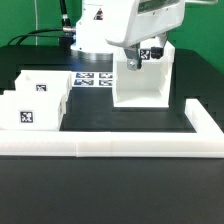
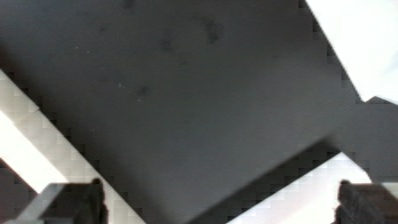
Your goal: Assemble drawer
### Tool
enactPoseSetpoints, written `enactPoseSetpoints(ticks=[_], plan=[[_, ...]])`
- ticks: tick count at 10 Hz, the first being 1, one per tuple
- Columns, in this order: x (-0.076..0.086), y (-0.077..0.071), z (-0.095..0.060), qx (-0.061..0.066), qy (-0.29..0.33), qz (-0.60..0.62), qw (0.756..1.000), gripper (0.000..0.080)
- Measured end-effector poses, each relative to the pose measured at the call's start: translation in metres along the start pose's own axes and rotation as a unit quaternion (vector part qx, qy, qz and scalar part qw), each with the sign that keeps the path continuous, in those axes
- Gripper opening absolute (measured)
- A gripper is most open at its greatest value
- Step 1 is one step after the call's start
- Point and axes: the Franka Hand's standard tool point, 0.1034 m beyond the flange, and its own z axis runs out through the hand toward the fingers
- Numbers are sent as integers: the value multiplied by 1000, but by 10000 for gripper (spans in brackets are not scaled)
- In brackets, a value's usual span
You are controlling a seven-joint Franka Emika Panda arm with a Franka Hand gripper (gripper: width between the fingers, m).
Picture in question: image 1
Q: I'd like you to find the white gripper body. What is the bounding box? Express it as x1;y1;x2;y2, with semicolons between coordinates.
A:
105;0;218;48

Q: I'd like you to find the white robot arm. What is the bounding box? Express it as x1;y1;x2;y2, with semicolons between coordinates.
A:
72;0;218;70

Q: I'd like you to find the white marker tag plate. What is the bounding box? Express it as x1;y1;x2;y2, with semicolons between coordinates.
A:
72;71;113;88

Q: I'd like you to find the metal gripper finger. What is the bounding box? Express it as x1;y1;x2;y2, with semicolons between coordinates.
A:
124;43;142;71
151;32;168;59

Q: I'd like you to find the white L-shaped fence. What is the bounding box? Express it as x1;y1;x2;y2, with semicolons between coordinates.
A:
0;99;224;158

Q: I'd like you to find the white front drawer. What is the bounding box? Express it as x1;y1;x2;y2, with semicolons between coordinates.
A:
0;91;66;131

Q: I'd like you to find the white rear drawer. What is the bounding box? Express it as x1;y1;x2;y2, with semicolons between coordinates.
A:
15;70;72;97

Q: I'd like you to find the white drawer cabinet box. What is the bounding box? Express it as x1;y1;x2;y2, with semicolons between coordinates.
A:
112;40;175;108

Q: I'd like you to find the black thick cable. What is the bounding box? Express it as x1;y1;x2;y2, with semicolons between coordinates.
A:
7;0;77;47

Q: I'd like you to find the thin white cable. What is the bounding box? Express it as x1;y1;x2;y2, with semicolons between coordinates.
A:
34;0;39;46

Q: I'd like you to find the white drawer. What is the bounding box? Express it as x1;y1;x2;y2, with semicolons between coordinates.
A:
15;70;72;97
0;91;66;131

